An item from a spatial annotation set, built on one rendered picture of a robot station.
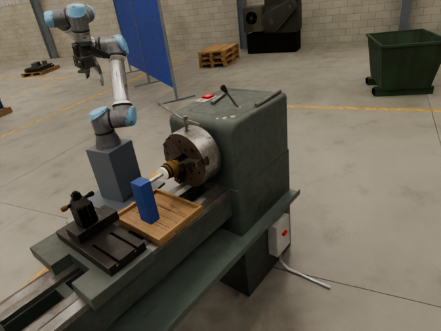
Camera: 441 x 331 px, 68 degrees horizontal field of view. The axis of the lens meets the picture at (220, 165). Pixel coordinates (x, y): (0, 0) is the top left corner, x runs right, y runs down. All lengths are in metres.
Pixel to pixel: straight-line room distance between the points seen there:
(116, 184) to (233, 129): 0.84
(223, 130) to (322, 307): 1.33
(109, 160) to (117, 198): 0.28
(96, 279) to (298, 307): 1.38
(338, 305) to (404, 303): 0.40
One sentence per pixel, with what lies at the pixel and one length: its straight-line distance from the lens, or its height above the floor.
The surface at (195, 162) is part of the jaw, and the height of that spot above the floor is 1.12.
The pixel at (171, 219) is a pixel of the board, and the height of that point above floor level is 0.89.
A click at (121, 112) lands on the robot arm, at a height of 1.30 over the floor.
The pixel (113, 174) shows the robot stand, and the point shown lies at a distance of 2.06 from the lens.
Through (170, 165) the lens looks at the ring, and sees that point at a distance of 1.65.
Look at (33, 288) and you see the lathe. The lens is 1.65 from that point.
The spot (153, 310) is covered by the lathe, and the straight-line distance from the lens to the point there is 1.75.
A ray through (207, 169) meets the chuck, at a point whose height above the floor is 1.06.
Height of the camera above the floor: 1.85
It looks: 28 degrees down
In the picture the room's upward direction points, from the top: 8 degrees counter-clockwise
